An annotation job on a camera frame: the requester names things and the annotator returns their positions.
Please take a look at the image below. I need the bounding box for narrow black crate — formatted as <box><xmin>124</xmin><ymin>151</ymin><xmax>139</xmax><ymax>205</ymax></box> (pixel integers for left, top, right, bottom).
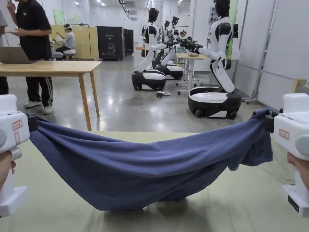
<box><xmin>124</xmin><ymin>29</ymin><xmax>134</xmax><ymax>56</ymax></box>

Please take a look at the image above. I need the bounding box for pale wooden board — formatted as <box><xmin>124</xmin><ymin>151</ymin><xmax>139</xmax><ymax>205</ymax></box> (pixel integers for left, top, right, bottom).
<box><xmin>291</xmin><ymin>78</ymin><xmax>309</xmax><ymax>98</ymax></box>

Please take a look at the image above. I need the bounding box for grey stool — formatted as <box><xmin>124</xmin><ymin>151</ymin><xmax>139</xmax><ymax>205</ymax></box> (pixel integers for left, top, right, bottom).
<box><xmin>52</xmin><ymin>49</ymin><xmax>76</xmax><ymax>61</ymax></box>

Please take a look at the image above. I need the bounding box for white and black humanoid robot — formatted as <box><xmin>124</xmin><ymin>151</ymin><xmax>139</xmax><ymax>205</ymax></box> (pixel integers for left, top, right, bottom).
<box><xmin>157</xmin><ymin>15</ymin><xmax>184</xmax><ymax>81</ymax></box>
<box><xmin>131</xmin><ymin>8</ymin><xmax>167</xmax><ymax>91</ymax></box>
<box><xmin>188</xmin><ymin>0</ymin><xmax>243</xmax><ymax>119</ymax></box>

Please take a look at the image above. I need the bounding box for bed with pale green sheet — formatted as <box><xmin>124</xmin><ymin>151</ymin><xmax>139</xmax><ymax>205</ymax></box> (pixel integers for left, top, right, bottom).
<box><xmin>0</xmin><ymin>131</ymin><xmax>309</xmax><ymax>232</ymax></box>

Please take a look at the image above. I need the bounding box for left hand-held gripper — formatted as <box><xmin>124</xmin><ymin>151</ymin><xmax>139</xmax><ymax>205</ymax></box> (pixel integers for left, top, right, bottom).
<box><xmin>0</xmin><ymin>94</ymin><xmax>38</xmax><ymax>217</ymax></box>

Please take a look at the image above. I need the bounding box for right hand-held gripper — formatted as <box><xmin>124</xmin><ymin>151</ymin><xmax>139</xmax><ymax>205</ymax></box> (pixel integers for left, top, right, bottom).
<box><xmin>265</xmin><ymin>93</ymin><xmax>309</xmax><ymax>214</ymax></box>

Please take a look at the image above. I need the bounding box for large black crate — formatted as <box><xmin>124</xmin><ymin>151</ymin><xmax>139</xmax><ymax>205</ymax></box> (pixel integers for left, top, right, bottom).
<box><xmin>96</xmin><ymin>26</ymin><xmax>126</xmax><ymax>61</ymax></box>

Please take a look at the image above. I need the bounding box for white-legged wooden desk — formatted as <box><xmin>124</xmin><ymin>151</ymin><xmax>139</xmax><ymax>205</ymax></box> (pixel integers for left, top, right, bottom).
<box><xmin>176</xmin><ymin>52</ymin><xmax>211</xmax><ymax>95</ymax></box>

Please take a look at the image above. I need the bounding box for person's right hand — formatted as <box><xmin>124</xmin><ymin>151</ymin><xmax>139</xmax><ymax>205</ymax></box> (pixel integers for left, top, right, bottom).
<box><xmin>287</xmin><ymin>153</ymin><xmax>309</xmax><ymax>191</ymax></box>

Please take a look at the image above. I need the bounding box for wooden table with laptop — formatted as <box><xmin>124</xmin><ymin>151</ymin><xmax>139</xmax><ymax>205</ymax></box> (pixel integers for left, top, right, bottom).
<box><xmin>0</xmin><ymin>47</ymin><xmax>102</xmax><ymax>131</ymax></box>

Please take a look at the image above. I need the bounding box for dark blue shirt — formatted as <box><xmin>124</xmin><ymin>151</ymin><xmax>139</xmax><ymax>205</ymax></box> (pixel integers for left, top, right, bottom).
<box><xmin>29</xmin><ymin>108</ymin><xmax>274</xmax><ymax>214</ymax></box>

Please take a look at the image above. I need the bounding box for person's left hand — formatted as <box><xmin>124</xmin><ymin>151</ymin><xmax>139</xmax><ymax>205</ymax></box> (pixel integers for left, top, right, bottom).
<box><xmin>0</xmin><ymin>151</ymin><xmax>16</xmax><ymax>191</ymax></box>

